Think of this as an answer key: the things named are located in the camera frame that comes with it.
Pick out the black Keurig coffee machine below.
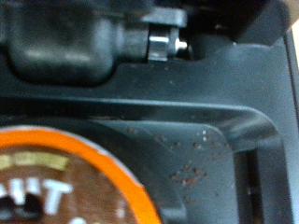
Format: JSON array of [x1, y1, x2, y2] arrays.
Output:
[[0, 0, 299, 224]]

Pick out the white coffee pod orange lid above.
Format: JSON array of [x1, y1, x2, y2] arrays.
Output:
[[0, 125, 163, 224]]

